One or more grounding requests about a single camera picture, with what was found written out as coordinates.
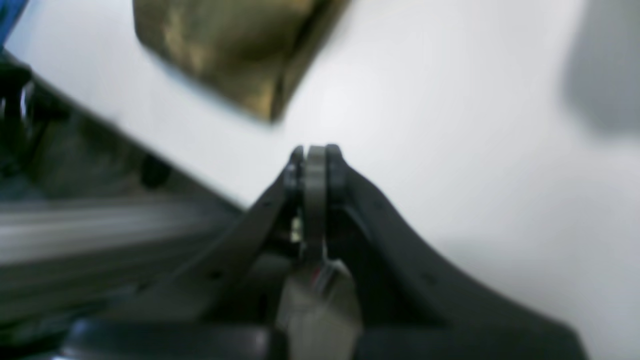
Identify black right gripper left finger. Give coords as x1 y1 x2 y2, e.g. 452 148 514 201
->
60 146 304 360

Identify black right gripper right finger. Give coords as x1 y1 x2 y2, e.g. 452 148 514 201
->
326 145 587 360

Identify camouflage T-shirt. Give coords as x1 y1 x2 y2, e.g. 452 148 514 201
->
132 0 350 123

